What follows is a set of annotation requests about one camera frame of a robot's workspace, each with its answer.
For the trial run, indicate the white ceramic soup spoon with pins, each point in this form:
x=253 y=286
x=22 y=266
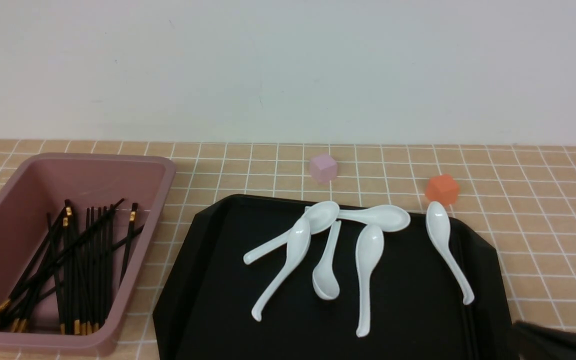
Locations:
x=320 y=216
x=389 y=218
x=297 y=245
x=325 y=283
x=438 y=228
x=368 y=252

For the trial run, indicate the pink plastic bin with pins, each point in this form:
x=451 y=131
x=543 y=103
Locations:
x=41 y=185

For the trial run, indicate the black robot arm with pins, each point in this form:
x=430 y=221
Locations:
x=535 y=342

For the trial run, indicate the orange cube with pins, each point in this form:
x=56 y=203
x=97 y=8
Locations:
x=443 y=189

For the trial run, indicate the black chopstick gold tip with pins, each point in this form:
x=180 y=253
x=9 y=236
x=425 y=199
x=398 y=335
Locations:
x=80 y=322
x=17 y=309
x=65 y=277
x=90 y=303
x=129 y=237

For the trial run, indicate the black plastic tray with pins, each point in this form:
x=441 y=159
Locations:
x=204 y=309

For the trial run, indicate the pink cube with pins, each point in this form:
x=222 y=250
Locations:
x=323 y=168

